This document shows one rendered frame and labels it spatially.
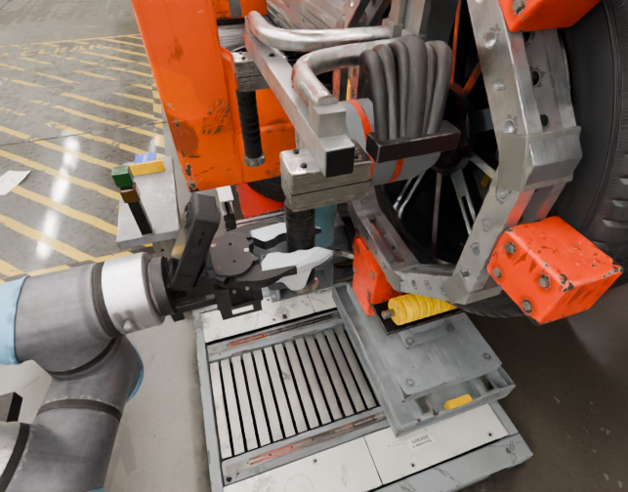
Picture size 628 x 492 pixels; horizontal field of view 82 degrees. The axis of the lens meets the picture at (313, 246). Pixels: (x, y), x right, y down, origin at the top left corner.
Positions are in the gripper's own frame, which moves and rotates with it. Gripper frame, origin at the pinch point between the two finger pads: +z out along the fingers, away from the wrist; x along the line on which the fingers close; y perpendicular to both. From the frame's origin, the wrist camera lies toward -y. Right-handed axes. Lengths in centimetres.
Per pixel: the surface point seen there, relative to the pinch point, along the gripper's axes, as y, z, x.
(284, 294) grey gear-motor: 74, 4, -49
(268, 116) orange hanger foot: 12, 7, -62
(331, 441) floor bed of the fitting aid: 76, 4, 3
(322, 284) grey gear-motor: 74, 19, -49
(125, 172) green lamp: 17, -31, -54
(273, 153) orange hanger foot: 23, 7, -60
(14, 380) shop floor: 83, -88, -49
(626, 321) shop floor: 83, 124, -3
